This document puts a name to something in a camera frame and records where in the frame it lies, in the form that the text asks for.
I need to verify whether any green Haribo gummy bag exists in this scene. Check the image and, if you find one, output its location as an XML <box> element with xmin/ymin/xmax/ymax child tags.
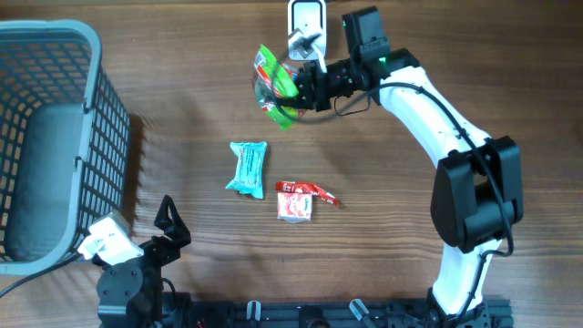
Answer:
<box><xmin>252</xmin><ymin>45</ymin><xmax>304</xmax><ymax>131</ymax></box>

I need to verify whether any teal tissue wipes pack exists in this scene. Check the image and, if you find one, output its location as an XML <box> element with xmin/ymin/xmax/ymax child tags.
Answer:
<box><xmin>225</xmin><ymin>141</ymin><xmax>268</xmax><ymax>200</ymax></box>

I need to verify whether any red candy bar wrapper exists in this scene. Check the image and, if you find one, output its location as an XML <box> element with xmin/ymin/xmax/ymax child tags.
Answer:
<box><xmin>275</xmin><ymin>181</ymin><xmax>340</xmax><ymax>207</ymax></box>

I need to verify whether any small red white carton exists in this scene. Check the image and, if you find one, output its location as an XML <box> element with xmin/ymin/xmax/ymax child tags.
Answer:
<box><xmin>277</xmin><ymin>192</ymin><xmax>313</xmax><ymax>223</ymax></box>

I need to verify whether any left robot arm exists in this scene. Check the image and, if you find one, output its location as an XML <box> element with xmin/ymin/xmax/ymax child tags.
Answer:
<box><xmin>97</xmin><ymin>195</ymin><xmax>191</xmax><ymax>327</ymax></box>

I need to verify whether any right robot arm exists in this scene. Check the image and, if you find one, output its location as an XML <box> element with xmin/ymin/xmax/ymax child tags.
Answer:
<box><xmin>287</xmin><ymin>1</ymin><xmax>524</xmax><ymax>327</ymax></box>

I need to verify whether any white barcode scanner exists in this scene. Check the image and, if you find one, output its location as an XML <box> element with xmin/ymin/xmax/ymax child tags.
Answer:
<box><xmin>287</xmin><ymin>0</ymin><xmax>327</xmax><ymax>61</ymax></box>

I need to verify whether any grey plastic shopping basket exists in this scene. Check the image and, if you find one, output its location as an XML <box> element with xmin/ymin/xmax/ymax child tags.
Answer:
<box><xmin>1</xmin><ymin>20</ymin><xmax>131</xmax><ymax>276</ymax></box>

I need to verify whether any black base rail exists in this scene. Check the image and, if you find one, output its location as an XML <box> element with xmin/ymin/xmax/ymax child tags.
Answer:
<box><xmin>161</xmin><ymin>293</ymin><xmax>516</xmax><ymax>328</ymax></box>

